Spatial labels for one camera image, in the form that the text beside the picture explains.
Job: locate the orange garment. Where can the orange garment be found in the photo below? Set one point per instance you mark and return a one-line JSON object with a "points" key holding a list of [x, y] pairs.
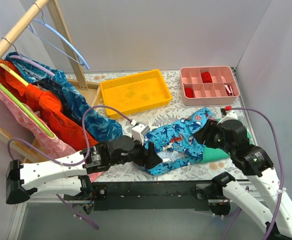
{"points": [[48, 105]]}

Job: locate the yellow plastic tray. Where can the yellow plastic tray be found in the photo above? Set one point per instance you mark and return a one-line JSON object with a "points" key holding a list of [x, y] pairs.
{"points": [[137, 92]]}

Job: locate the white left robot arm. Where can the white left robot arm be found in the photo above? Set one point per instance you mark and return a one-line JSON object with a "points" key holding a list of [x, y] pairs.
{"points": [[70, 175]]}

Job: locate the pink patterned garment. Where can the pink patterned garment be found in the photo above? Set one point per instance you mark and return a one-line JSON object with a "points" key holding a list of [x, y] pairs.
{"points": [[51, 146]]}

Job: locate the wooden clothes rack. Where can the wooden clothes rack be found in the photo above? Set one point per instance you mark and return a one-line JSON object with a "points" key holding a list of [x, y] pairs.
{"points": [[90, 90]]}

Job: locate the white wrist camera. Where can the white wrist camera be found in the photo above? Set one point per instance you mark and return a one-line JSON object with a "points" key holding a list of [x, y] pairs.
{"points": [[139, 131], [228, 114]]}

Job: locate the yellow hanger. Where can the yellow hanger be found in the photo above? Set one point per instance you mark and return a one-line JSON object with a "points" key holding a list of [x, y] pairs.
{"points": [[15, 75]]}

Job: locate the red rolled sock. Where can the red rolled sock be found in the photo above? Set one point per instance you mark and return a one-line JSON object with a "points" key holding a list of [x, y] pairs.
{"points": [[206, 77], [189, 92]]}

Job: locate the green hanger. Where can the green hanger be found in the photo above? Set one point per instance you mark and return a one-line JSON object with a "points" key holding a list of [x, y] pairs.
{"points": [[29, 113]]}

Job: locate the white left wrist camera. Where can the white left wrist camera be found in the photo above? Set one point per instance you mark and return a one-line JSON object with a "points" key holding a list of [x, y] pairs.
{"points": [[139, 131]]}

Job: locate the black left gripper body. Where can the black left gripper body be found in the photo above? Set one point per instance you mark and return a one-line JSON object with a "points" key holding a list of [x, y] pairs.
{"points": [[147, 154]]}

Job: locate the pink divided organizer box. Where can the pink divided organizer box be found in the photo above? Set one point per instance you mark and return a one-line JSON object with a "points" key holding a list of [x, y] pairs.
{"points": [[206, 94]]}

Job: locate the light blue wire hanger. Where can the light blue wire hanger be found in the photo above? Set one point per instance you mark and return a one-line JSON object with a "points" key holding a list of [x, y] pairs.
{"points": [[61, 43]]}

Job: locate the purple hanger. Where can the purple hanger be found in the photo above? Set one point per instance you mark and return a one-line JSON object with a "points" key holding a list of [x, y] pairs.
{"points": [[18, 56]]}

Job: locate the blue shark print shorts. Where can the blue shark print shorts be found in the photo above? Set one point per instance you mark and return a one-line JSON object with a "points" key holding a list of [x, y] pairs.
{"points": [[178, 137]]}

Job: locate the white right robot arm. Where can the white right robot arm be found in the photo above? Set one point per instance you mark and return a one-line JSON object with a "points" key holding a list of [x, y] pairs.
{"points": [[274, 215]]}

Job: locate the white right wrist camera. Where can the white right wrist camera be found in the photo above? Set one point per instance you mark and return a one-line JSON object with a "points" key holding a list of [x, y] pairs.
{"points": [[228, 114]]}

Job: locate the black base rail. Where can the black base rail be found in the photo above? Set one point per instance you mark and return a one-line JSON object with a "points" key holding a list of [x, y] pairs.
{"points": [[154, 195]]}

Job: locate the red white striped sock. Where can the red white striped sock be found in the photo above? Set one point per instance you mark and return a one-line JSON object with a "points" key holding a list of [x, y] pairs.
{"points": [[229, 90]]}

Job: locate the dark blue leaf print garment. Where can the dark blue leaf print garment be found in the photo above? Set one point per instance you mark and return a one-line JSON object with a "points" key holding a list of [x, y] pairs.
{"points": [[100, 127]]}

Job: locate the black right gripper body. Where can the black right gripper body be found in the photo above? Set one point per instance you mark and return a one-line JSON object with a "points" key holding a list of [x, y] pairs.
{"points": [[206, 132]]}

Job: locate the green folded cloth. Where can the green folded cloth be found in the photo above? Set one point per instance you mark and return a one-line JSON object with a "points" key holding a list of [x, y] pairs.
{"points": [[214, 153]]}

